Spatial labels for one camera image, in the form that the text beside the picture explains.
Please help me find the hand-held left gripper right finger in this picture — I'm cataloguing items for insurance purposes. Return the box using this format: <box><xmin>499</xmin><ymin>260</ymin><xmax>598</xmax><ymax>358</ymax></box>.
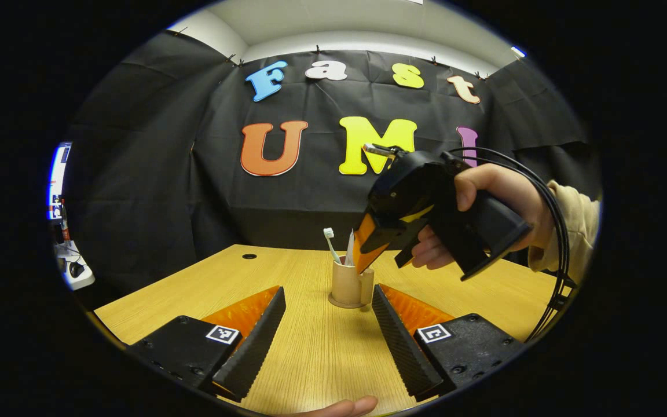
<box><xmin>372</xmin><ymin>284</ymin><xmax>526</xmax><ymax>401</ymax></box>

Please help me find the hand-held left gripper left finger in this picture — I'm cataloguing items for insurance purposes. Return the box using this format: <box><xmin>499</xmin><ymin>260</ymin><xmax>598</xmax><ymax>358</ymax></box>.
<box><xmin>127</xmin><ymin>286</ymin><xmax>286</xmax><ymax>401</ymax></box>

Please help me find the wooden desktop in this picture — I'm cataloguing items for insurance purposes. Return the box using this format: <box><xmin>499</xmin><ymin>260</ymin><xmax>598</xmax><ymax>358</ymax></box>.
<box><xmin>93</xmin><ymin>243</ymin><xmax>569</xmax><ymax>416</ymax></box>

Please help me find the white toothbrush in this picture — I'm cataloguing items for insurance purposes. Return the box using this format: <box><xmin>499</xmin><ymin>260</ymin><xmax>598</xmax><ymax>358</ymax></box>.
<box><xmin>323</xmin><ymin>228</ymin><xmax>342</xmax><ymax>265</ymax></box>

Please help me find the black backdrop cloth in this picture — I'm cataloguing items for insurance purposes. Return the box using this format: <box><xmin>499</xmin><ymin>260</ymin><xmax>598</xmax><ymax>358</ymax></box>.
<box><xmin>61</xmin><ymin>32</ymin><xmax>603</xmax><ymax>296</ymax></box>

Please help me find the beige cup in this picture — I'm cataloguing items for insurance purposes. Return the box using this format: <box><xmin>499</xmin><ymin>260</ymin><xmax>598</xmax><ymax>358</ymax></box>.
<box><xmin>329</xmin><ymin>257</ymin><xmax>375</xmax><ymax>308</ymax></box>

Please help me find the white side table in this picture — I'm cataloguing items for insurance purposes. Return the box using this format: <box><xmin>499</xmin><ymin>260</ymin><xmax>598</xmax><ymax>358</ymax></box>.
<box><xmin>56</xmin><ymin>240</ymin><xmax>96</xmax><ymax>291</ymax></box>

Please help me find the computer monitor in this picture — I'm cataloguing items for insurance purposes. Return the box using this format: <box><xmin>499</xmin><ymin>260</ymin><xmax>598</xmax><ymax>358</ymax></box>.
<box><xmin>48</xmin><ymin>142</ymin><xmax>73</xmax><ymax>221</ymax></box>

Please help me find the black desk edge bracket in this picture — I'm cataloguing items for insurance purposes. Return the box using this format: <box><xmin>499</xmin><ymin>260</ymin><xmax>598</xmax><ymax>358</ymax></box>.
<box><xmin>548</xmin><ymin>272</ymin><xmax>578</xmax><ymax>311</ymax></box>

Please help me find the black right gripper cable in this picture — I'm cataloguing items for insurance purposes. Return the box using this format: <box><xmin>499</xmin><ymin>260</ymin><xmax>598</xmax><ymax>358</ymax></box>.
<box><xmin>446</xmin><ymin>147</ymin><xmax>573</xmax><ymax>342</ymax></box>

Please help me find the round brown coaster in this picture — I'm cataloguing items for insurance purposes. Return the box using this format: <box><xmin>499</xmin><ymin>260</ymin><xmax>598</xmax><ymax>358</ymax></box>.
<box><xmin>328</xmin><ymin>294</ymin><xmax>370</xmax><ymax>310</ymax></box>

